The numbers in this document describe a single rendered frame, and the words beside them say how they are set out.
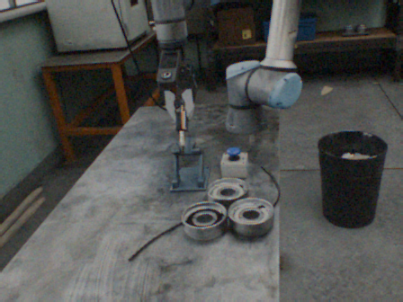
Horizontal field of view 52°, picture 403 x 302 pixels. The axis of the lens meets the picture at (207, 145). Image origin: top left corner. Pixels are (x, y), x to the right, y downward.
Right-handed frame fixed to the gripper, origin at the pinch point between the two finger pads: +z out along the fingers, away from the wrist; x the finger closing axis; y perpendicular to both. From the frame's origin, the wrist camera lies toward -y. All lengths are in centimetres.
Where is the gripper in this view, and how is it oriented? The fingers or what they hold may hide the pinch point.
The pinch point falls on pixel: (182, 118)
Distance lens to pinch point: 110.1
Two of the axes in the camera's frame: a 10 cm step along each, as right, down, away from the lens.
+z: 1.0, 9.0, 4.2
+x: -9.9, 0.5, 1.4
